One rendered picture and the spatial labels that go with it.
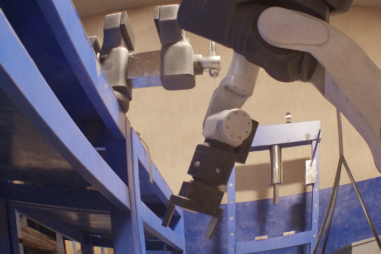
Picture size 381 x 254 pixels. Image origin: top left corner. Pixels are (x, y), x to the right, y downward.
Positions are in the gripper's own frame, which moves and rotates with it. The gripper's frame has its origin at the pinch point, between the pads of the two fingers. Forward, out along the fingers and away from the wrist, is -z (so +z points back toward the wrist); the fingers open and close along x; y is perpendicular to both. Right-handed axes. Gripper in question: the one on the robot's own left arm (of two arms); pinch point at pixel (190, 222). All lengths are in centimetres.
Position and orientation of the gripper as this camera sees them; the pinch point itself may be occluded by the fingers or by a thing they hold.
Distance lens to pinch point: 123.3
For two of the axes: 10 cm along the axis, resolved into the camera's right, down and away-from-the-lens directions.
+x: 8.8, 3.6, 3.0
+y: -3.4, 0.5, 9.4
